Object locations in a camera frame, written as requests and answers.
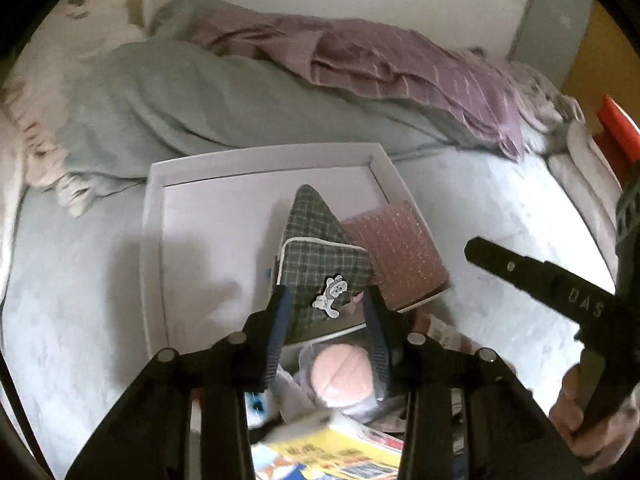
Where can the purple striped cloth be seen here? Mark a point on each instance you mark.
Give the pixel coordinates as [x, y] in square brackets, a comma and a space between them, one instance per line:
[374, 61]

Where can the yellow book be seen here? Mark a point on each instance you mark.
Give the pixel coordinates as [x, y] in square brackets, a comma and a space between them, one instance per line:
[331, 443]

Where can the green plaid pouch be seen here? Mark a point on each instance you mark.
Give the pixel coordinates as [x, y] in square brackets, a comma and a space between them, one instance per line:
[321, 267]

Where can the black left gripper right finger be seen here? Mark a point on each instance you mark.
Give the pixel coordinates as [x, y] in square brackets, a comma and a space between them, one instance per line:
[468, 415]

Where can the pink ruffled cushion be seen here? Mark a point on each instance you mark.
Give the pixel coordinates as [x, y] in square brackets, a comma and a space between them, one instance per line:
[37, 94]

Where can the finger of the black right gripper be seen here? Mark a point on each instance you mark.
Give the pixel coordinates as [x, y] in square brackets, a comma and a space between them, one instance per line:
[551, 285]

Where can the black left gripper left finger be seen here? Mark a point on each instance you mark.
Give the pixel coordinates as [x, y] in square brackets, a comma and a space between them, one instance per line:
[145, 435]

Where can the purple pump bottle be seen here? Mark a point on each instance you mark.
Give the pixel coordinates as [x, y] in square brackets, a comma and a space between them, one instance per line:
[446, 335]

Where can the white cardboard box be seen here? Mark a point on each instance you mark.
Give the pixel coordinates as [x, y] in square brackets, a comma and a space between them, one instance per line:
[212, 226]

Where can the grey-green blanket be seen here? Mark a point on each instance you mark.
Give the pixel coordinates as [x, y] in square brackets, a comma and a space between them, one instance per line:
[164, 97]

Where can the white folded bedding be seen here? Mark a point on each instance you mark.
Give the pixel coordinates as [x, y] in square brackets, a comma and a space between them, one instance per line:
[591, 186]

